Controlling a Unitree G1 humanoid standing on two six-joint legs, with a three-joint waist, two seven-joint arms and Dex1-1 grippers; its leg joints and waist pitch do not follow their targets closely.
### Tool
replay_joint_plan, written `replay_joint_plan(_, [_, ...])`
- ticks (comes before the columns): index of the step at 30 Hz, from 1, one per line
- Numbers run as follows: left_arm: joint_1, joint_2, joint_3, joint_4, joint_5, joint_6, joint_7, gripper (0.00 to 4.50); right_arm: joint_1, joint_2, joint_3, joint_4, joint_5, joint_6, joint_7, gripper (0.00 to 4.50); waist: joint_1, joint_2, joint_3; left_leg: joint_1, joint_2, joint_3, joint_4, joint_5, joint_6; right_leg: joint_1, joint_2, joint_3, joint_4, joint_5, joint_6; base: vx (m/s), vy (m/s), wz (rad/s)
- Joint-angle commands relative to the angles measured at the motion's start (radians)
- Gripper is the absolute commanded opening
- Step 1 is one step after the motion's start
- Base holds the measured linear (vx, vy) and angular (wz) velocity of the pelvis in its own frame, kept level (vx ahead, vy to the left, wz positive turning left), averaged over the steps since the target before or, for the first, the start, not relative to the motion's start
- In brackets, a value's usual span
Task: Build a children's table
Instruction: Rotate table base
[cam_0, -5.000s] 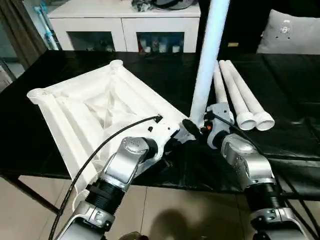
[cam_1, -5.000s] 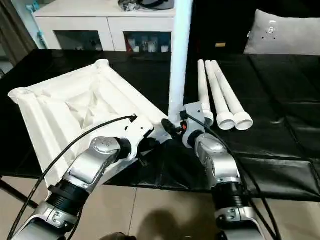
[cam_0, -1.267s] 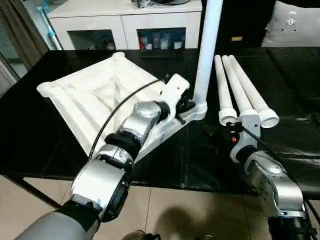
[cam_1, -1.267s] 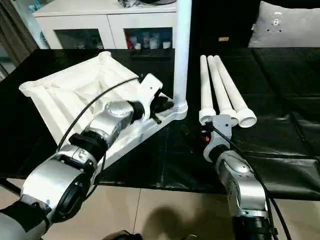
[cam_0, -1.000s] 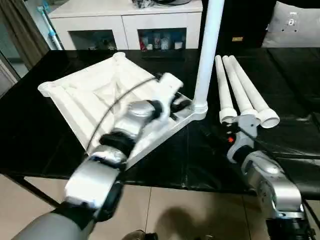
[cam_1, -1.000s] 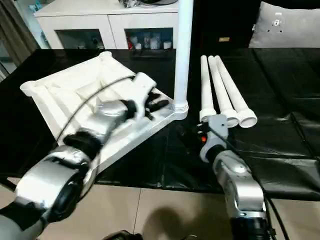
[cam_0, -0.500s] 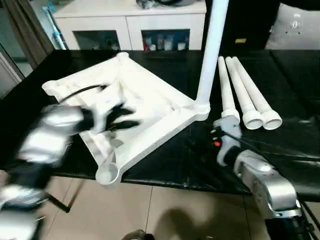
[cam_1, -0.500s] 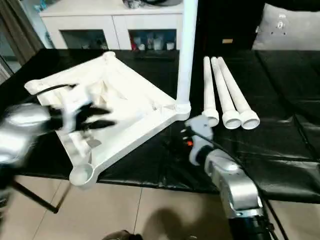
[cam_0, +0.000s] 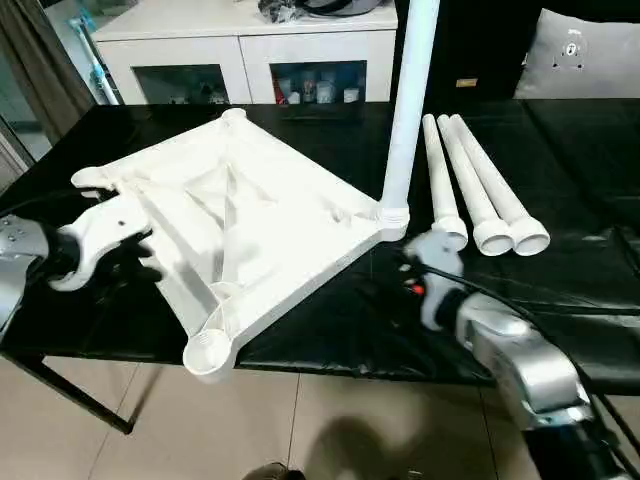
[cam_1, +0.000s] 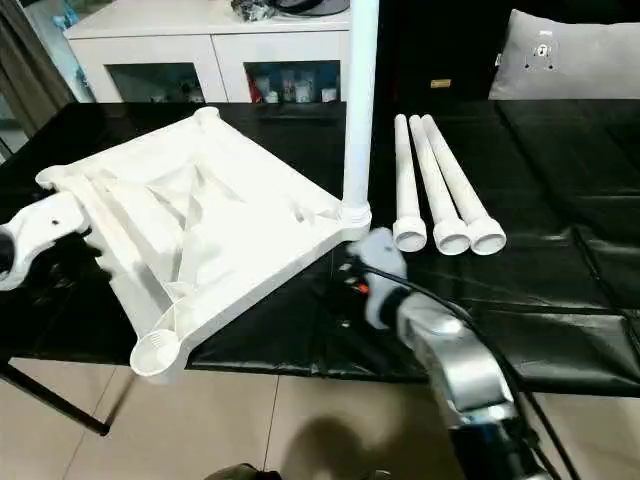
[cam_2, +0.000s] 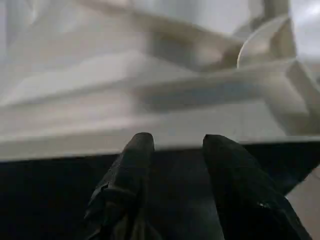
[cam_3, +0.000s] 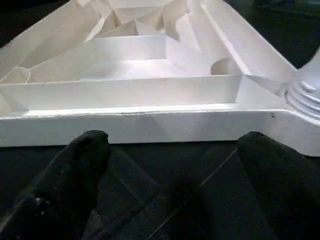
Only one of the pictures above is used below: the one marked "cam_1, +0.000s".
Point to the white plastic table leg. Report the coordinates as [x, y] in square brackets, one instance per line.
[460, 180]
[406, 175]
[435, 180]
[360, 100]

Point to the white plastic table top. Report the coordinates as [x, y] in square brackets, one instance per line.
[240, 225]

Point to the light blue hanging strip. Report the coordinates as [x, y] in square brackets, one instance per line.
[84, 82]

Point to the red bottle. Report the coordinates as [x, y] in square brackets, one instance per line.
[253, 86]

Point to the brown rounded robot part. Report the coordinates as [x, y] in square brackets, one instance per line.
[240, 472]

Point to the black cabinet gold label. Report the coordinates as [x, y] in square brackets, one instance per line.
[440, 40]

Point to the white cabinet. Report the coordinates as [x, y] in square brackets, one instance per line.
[210, 45]

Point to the dark helmet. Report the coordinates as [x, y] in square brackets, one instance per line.
[310, 6]

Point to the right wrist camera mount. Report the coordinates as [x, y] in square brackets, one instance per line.
[385, 250]

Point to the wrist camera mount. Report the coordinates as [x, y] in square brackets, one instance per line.
[385, 250]
[45, 220]

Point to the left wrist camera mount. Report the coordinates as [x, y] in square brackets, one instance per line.
[45, 220]

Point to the black metal table frame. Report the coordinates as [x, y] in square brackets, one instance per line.
[50, 397]

